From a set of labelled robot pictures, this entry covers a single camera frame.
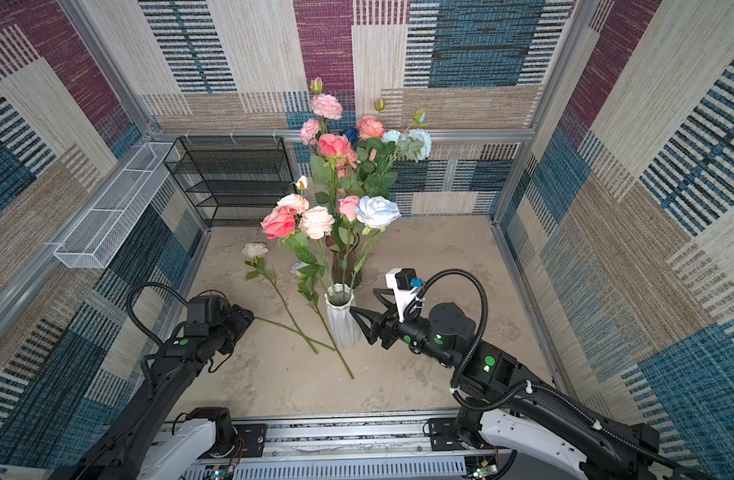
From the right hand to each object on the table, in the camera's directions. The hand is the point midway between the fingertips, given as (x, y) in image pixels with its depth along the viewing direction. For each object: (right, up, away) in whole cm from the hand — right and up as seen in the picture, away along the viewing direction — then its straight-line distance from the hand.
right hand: (363, 307), depth 62 cm
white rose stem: (-19, -1, +36) cm, 41 cm away
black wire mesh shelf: (-47, +36, +47) cm, 76 cm away
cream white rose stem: (-39, +11, +46) cm, 61 cm away
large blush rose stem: (-19, -14, +29) cm, 37 cm away
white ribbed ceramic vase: (-6, -10, +18) cm, 22 cm away
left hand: (-32, -6, +21) cm, 39 cm away
